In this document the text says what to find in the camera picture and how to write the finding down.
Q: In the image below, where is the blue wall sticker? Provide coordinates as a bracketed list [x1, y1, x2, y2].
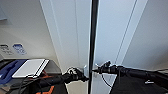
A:
[11, 42, 28, 56]

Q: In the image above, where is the blue plastic object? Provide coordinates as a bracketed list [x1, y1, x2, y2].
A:
[0, 59, 26, 85]

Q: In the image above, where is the white wardrobe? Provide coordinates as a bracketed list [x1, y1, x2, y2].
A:
[39, 0, 149, 94]

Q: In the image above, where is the white wardrobe door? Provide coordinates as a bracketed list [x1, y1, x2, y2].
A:
[95, 0, 138, 94]
[49, 0, 93, 94]

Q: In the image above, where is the silver door handle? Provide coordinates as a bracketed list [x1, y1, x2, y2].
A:
[82, 64, 89, 78]
[94, 62, 100, 76]

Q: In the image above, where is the orange frame stand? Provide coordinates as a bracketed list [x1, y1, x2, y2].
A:
[39, 74, 56, 94]

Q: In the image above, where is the white flat board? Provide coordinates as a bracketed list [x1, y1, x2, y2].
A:
[11, 58, 51, 79]

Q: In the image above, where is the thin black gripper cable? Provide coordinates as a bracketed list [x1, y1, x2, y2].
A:
[101, 72, 115, 89]

